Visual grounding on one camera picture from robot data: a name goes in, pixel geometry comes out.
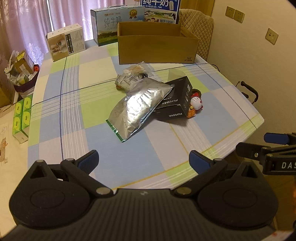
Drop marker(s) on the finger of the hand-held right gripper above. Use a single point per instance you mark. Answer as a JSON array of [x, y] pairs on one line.
[[249, 150], [276, 138]]

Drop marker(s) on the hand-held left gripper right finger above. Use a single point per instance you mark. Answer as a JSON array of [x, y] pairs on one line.
[[198, 162]]

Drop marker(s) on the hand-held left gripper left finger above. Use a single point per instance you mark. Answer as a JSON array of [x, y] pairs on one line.
[[89, 159]]

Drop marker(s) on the cartoon cat figurine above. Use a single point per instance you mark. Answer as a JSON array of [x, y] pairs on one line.
[[196, 103]]

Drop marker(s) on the black product box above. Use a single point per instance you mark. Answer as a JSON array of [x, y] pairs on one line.
[[175, 102]]

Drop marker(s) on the silver foil bag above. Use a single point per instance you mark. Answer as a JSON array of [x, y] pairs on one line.
[[138, 104]]

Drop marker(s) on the clear plastic packet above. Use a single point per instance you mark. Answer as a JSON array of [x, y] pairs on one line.
[[126, 81]]

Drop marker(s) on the clear bag of cotton swabs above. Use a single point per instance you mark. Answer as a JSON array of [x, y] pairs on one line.
[[138, 68]]

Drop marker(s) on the brown cardboard box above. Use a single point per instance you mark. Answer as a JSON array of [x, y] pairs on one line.
[[157, 49]]

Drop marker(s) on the green tissue pack bundle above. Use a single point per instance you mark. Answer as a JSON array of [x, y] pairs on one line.
[[22, 118]]

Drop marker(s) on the purple basket with papers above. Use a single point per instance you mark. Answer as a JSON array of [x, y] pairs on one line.
[[24, 85]]

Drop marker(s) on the white appliance box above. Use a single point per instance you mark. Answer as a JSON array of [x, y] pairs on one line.
[[60, 44]]

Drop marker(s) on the beige quilted chair cover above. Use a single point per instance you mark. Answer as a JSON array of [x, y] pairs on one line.
[[203, 30]]

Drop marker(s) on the light blue milk carton box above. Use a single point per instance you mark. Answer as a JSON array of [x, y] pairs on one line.
[[106, 23]]

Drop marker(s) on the pink sheer curtain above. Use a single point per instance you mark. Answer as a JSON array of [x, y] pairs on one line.
[[34, 18]]

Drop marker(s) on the dark blue milk carton box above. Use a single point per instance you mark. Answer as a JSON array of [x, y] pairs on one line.
[[159, 14]]

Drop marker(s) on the beige curtain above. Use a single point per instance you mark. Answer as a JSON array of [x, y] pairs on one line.
[[196, 5]]

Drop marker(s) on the gold wall socket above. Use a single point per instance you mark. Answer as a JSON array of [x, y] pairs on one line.
[[271, 36], [239, 16], [230, 12]]

